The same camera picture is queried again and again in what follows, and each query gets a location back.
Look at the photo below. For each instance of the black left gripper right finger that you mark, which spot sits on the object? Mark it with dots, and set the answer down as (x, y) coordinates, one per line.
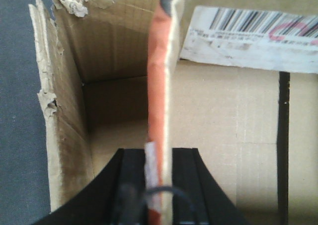
(212, 205)

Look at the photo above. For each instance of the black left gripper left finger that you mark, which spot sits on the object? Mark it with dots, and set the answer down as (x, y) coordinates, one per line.
(111, 198)

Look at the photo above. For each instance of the plain torn cardboard box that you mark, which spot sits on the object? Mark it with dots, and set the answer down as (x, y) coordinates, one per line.
(92, 58)

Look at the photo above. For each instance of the orange printed cardboard box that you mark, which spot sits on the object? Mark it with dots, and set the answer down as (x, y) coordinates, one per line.
(238, 80)

